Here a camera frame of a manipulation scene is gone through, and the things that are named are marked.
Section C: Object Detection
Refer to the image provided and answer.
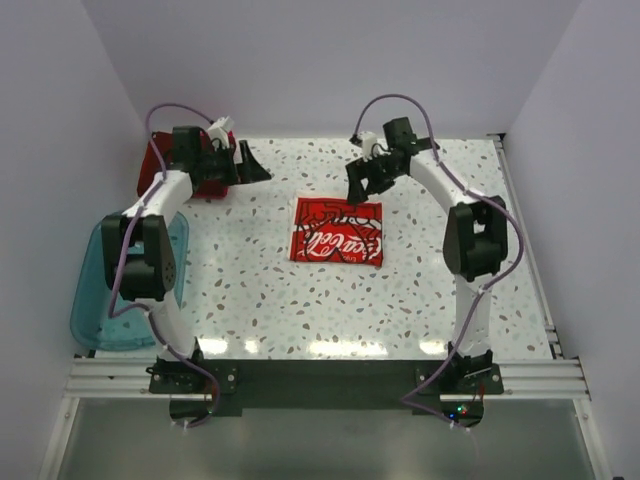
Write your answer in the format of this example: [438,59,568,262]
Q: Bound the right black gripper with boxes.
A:
[345,152,404,207]

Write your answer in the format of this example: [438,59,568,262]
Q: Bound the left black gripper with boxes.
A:
[197,141,271,187]

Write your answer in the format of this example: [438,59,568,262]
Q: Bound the white t-shirt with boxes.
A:
[288,195,384,268]

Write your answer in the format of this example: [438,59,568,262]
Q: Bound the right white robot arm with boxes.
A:
[346,117,508,393]

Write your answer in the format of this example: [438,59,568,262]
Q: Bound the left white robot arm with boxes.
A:
[101,117,271,392]

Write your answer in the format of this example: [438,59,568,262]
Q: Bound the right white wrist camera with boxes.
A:
[349,131,378,160]

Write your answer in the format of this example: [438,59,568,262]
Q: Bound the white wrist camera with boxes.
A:
[206,116,234,149]
[349,131,378,160]

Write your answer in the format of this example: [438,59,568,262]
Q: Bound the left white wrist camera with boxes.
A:
[206,116,234,149]

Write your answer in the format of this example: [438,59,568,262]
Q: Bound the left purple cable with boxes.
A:
[107,103,221,429]

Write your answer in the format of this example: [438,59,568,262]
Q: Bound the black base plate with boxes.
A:
[146,359,505,426]

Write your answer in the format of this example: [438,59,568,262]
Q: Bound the aluminium frame rail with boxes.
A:
[37,354,166,480]

